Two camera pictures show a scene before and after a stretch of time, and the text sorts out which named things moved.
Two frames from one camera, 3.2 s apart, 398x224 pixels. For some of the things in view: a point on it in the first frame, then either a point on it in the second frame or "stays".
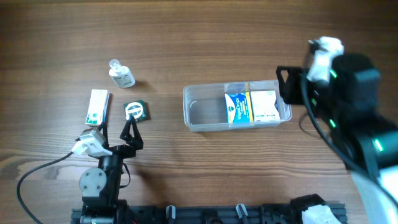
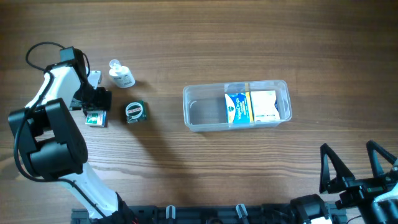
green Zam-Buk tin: x=137 y=109 stays
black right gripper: x=301 y=87 to x=359 y=186
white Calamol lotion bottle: x=122 y=75 stays
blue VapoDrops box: x=239 y=107 stays
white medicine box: x=263 y=104 stays
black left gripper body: x=121 y=150 to x=101 y=99
